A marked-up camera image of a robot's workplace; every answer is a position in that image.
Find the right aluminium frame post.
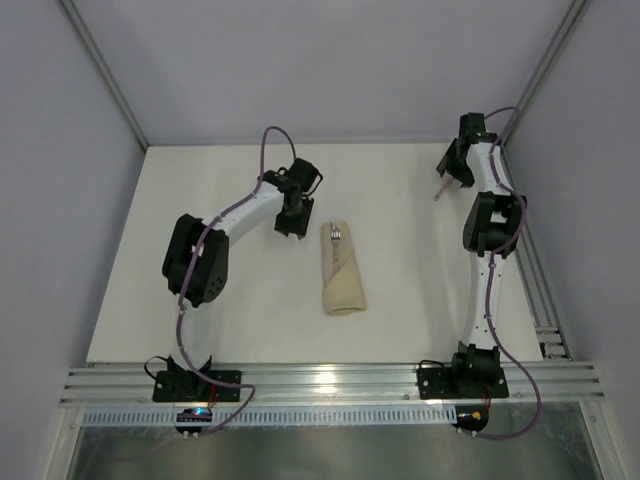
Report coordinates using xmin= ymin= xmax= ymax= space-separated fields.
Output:
xmin=502 ymin=0 xmax=593 ymax=145

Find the aluminium front rail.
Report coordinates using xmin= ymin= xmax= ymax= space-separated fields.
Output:
xmin=59 ymin=360 xmax=605 ymax=407

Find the aluminium rail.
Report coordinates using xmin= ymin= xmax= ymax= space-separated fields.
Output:
xmin=59 ymin=360 xmax=605 ymax=407
xmin=482 ymin=140 xmax=571 ymax=360

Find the right side aluminium rail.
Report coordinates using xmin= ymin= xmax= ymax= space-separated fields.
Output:
xmin=482 ymin=140 xmax=571 ymax=360

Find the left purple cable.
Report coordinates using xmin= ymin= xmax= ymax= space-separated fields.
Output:
xmin=174 ymin=125 xmax=299 ymax=435

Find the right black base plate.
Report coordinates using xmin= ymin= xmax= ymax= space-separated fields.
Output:
xmin=416 ymin=363 xmax=509 ymax=400

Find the knife with pink handle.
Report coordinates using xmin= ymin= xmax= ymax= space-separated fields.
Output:
xmin=433 ymin=177 xmax=453 ymax=202

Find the left aluminium frame post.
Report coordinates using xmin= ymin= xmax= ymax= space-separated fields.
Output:
xmin=54 ymin=0 xmax=150 ymax=152

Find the aluminium frame post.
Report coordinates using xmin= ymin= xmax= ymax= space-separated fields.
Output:
xmin=54 ymin=0 xmax=150 ymax=152
xmin=502 ymin=0 xmax=593 ymax=145

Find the black controller board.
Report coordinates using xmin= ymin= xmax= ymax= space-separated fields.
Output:
xmin=453 ymin=405 xmax=490 ymax=434
xmin=174 ymin=407 xmax=213 ymax=440

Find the left black controller board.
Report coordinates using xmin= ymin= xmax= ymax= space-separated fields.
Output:
xmin=174 ymin=407 xmax=213 ymax=440

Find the beige cloth napkin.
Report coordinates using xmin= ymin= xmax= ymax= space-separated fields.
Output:
xmin=320 ymin=221 xmax=367 ymax=317

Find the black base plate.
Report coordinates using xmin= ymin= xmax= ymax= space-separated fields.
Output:
xmin=416 ymin=363 xmax=509 ymax=400
xmin=152 ymin=370 xmax=240 ymax=403

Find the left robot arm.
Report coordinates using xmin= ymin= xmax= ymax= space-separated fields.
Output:
xmin=162 ymin=158 xmax=323 ymax=373

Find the slotted cable duct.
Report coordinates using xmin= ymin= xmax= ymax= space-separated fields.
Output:
xmin=82 ymin=404 xmax=455 ymax=428

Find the purple cable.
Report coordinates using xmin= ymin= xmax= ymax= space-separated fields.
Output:
xmin=174 ymin=125 xmax=299 ymax=435
xmin=477 ymin=105 xmax=544 ymax=441

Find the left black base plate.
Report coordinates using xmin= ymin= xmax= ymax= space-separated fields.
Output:
xmin=152 ymin=370 xmax=240 ymax=403

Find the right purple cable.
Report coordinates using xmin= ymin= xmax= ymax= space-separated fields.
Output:
xmin=477 ymin=105 xmax=544 ymax=441

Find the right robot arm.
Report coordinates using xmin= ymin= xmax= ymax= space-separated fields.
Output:
xmin=436 ymin=112 xmax=527 ymax=399

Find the right black controller board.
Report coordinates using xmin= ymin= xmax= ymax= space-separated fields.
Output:
xmin=453 ymin=405 xmax=490 ymax=434

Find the fork with pink handle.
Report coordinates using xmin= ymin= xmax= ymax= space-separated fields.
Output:
xmin=330 ymin=222 xmax=341 ymax=271

